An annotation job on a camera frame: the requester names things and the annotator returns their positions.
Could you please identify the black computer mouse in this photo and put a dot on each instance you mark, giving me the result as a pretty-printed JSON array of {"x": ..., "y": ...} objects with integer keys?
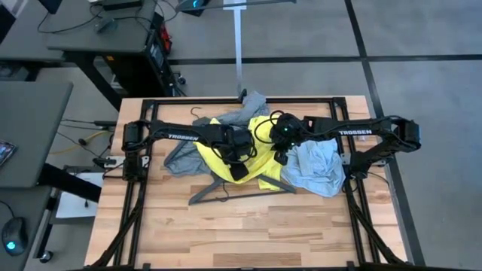
[{"x": 15, "y": 233}]

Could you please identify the black caster wheel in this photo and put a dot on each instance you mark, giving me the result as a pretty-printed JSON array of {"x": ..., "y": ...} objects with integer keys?
[{"x": 46, "y": 256}]

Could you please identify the smartphone with colourful screen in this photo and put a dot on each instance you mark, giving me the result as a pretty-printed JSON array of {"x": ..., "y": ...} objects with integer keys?
[{"x": 5, "y": 152}]

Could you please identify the black pole clamp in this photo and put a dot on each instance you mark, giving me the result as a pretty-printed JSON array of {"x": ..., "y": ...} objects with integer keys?
[{"x": 243, "y": 96}]

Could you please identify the black device with cyan light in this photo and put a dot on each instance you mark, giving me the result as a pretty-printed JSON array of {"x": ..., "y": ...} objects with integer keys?
[{"x": 194, "y": 12}]

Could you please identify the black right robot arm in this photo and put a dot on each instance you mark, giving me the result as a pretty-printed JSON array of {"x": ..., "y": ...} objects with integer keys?
[{"x": 354, "y": 130}]

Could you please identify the dark grey desk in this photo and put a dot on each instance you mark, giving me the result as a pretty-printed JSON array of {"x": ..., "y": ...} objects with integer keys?
[{"x": 128, "y": 35}]

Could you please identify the grey t-shirt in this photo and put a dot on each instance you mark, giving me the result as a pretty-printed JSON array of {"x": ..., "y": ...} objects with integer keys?
[{"x": 184, "y": 162}]

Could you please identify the light blue patterned shirt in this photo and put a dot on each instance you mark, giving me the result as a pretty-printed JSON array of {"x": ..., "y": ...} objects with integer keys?
[{"x": 316, "y": 169}]

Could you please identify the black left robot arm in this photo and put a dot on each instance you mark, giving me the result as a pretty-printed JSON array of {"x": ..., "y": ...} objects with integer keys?
[{"x": 180, "y": 133}]

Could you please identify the black aluminium table frame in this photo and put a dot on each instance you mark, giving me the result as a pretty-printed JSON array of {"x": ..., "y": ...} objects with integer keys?
[{"x": 188, "y": 101}]

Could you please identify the black monitor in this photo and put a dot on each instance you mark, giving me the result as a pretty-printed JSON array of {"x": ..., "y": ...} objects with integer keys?
[
  {"x": 50, "y": 4},
  {"x": 5, "y": 22}
]

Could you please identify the grey computer mouse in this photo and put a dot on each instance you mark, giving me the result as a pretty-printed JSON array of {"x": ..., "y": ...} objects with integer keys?
[{"x": 106, "y": 25}]

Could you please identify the yellow t-shirt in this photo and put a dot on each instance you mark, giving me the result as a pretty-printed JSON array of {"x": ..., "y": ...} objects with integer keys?
[{"x": 260, "y": 165}]

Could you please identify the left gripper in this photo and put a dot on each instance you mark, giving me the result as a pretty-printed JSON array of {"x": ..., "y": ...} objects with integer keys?
[{"x": 235, "y": 145}]

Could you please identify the black box on desk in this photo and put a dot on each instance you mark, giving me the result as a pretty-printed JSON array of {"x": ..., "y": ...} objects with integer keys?
[{"x": 122, "y": 3}]

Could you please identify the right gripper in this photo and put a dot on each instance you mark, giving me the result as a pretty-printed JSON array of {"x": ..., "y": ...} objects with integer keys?
[{"x": 288, "y": 131}]

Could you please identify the black desk foot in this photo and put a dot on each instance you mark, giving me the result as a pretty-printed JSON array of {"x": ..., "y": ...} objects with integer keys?
[{"x": 69, "y": 182}]

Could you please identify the black computer tower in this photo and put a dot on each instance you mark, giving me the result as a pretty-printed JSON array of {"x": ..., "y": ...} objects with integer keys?
[{"x": 128, "y": 71}]

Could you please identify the white paper sheet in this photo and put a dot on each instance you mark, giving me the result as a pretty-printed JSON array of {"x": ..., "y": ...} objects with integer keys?
[{"x": 75, "y": 207}]

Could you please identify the white rack pole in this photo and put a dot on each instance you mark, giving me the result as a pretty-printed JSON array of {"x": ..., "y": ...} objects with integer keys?
[{"x": 238, "y": 45}]

